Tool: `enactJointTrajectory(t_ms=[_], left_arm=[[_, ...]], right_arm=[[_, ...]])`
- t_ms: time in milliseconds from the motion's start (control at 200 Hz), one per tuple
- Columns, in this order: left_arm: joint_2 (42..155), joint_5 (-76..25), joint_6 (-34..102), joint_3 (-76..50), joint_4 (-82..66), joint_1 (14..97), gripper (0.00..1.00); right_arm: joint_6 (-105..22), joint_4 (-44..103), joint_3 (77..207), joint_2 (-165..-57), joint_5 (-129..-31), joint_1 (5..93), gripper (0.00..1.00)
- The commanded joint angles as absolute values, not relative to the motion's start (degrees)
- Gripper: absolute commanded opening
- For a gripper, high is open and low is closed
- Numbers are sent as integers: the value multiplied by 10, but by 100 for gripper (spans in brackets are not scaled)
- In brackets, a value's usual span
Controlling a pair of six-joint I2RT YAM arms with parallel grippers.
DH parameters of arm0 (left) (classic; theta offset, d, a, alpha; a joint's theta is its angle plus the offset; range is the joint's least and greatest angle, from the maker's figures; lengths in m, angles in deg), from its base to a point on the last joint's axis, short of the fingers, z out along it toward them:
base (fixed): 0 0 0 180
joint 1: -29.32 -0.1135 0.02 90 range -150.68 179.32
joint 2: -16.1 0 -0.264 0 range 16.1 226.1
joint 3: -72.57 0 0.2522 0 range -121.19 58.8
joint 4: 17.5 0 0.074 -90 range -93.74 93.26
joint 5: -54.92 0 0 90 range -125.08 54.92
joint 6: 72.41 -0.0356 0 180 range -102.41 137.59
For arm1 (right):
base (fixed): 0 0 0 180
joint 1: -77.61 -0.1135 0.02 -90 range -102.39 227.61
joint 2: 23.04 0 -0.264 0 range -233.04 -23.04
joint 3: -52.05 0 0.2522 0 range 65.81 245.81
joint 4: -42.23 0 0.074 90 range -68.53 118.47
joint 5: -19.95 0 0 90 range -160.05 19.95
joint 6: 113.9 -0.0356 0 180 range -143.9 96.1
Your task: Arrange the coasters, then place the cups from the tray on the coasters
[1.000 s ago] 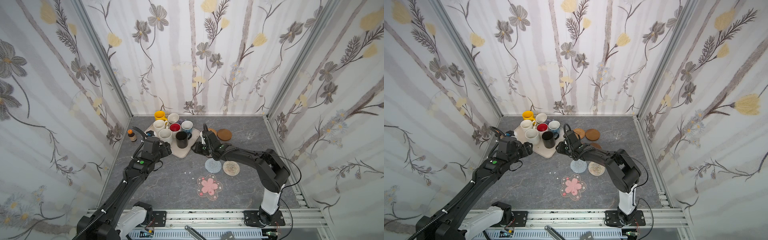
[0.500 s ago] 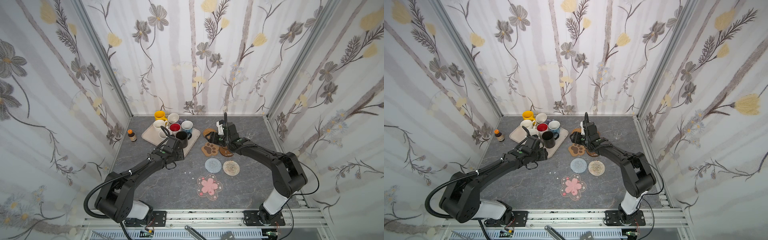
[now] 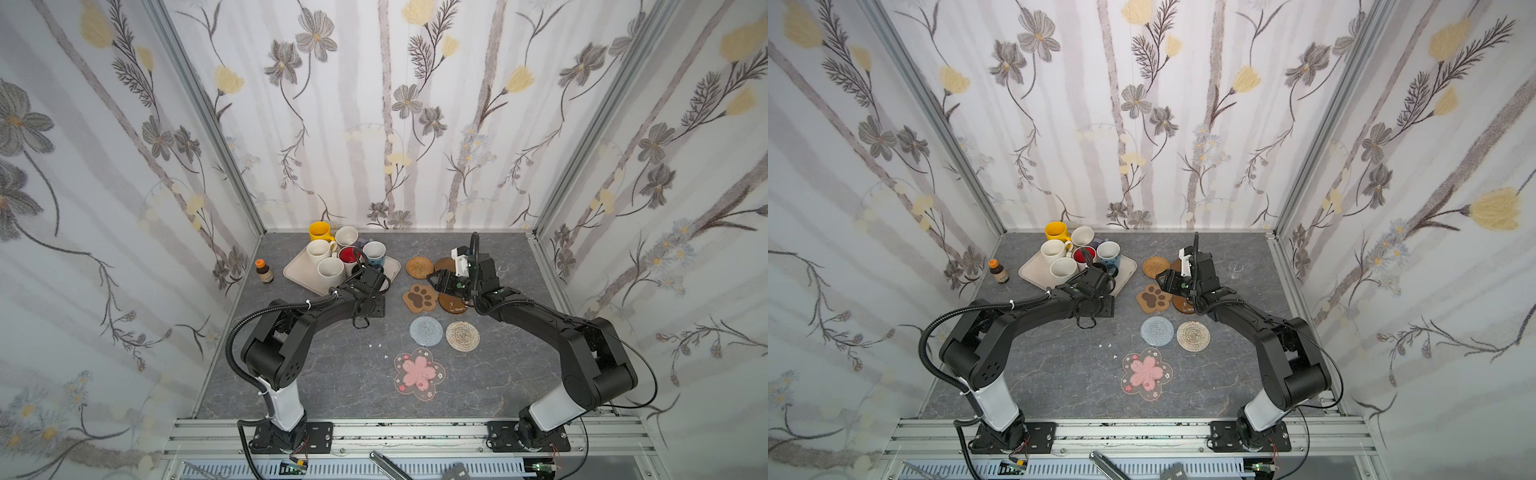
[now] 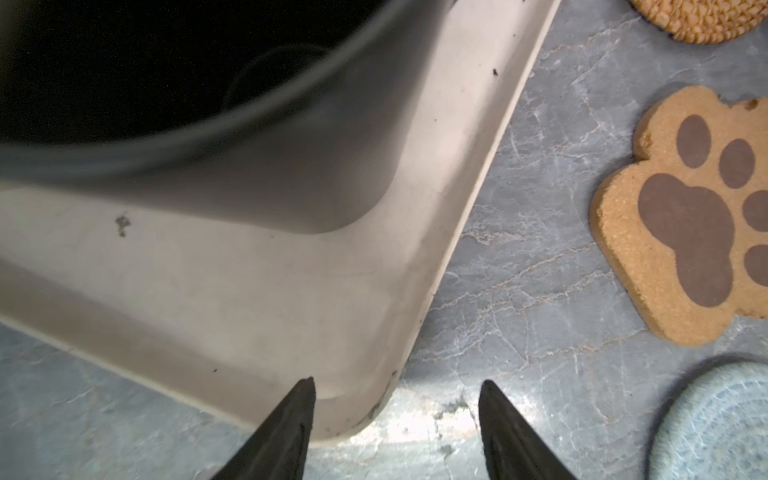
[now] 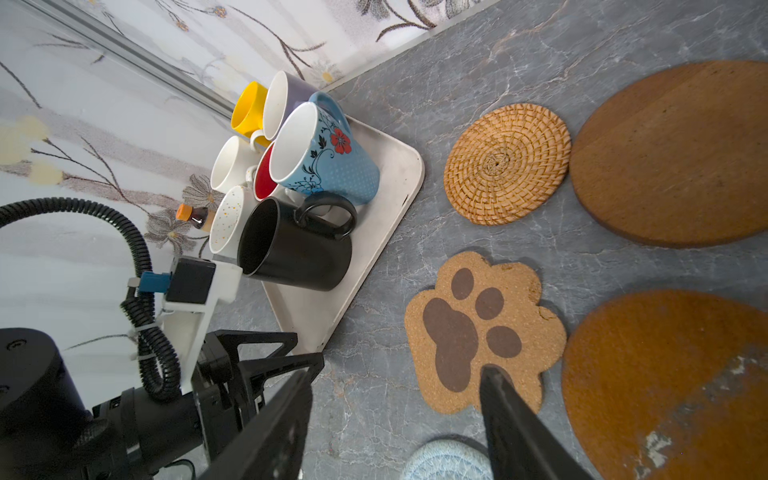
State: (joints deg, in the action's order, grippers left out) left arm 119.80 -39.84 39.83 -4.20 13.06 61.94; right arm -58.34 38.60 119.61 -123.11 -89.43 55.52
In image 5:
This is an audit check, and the cork paw print coaster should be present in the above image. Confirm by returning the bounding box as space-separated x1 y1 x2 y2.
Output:
404 251 567 414

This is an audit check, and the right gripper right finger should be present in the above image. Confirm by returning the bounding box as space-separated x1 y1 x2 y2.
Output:
479 365 590 479

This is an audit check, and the lavender mug white inside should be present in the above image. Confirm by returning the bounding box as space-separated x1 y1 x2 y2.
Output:
262 71 318 141

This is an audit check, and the woven rattan round coaster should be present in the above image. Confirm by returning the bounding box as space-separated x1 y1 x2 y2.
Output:
444 103 572 226

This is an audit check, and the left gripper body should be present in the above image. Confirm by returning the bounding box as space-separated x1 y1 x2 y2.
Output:
192 332 264 444

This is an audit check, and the white mug with handle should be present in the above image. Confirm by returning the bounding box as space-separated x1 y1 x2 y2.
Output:
210 136 264 194

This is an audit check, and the speckled white mug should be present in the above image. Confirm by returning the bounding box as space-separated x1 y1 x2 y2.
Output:
209 185 258 259

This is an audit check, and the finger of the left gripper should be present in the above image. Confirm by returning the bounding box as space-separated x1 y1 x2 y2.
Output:
213 330 298 360
238 352 325 414

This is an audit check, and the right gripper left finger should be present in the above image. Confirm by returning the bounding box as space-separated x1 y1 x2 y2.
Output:
201 371 313 479

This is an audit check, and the white mug red inside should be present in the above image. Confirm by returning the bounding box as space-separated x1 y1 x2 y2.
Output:
252 144 280 202

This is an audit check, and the blue floral mug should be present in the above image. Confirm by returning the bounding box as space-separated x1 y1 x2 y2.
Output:
269 92 380 206

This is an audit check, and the small brown bottle orange cap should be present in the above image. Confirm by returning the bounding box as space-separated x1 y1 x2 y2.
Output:
175 204 216 233

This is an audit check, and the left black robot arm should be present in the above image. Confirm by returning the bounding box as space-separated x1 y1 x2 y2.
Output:
1 197 324 479

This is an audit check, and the beige serving tray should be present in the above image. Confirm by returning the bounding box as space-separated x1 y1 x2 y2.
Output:
263 117 425 354

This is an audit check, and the grey round coaster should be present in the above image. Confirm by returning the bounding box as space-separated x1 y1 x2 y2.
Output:
400 439 493 480

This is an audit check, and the black mug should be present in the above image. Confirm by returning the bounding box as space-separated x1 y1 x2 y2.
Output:
237 192 357 291

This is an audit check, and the yellow mug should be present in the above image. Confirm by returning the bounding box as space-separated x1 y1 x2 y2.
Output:
231 82 268 137

